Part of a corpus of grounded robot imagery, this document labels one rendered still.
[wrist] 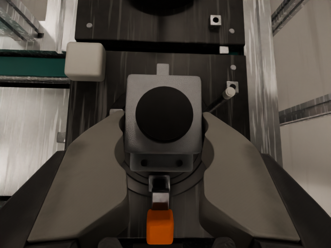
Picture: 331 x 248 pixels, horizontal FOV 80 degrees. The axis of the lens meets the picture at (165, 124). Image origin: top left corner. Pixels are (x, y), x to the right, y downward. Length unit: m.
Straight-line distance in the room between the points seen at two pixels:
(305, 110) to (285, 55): 0.19
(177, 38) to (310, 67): 0.30
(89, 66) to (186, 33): 0.14
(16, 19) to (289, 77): 0.46
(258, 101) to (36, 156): 0.33
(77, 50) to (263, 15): 0.27
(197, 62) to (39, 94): 0.25
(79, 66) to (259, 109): 0.25
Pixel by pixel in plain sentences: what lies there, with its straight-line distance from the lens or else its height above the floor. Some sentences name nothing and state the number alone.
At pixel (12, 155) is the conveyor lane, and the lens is 0.38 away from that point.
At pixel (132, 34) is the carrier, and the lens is 0.31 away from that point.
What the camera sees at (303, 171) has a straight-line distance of 0.46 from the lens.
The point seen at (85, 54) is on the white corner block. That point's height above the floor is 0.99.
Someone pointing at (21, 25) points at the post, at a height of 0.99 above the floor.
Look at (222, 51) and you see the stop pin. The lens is 0.31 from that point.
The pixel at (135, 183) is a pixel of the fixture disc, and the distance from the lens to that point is 0.24.
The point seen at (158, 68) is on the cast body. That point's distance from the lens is 0.16.
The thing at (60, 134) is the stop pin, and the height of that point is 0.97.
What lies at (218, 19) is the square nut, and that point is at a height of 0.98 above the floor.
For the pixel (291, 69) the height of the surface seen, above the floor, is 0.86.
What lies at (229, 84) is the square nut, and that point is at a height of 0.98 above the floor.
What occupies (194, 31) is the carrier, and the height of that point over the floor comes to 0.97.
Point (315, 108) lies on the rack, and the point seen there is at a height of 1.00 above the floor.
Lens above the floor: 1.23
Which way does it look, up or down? 81 degrees down
